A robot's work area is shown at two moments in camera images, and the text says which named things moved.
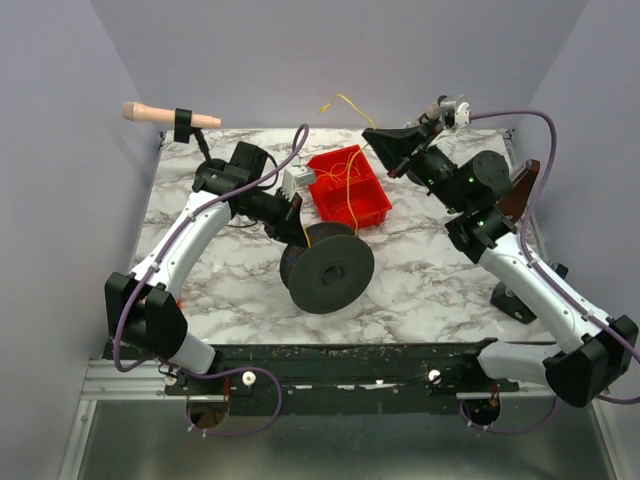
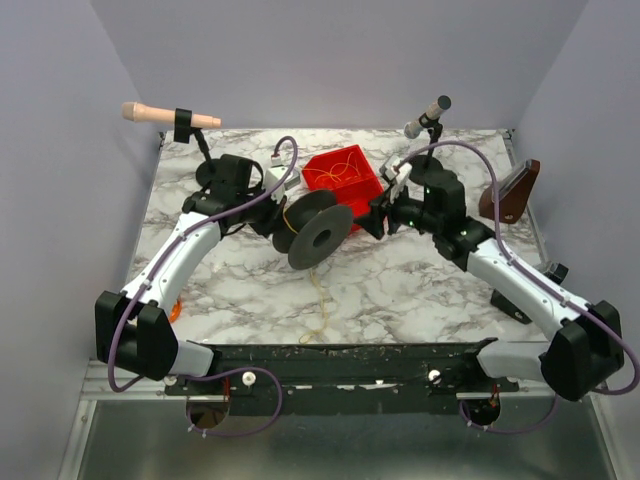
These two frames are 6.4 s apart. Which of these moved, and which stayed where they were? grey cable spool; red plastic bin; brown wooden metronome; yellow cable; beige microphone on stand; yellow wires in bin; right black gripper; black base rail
Moved: grey cable spool; right black gripper; yellow cable
Stayed: black base rail; red plastic bin; beige microphone on stand; brown wooden metronome; yellow wires in bin
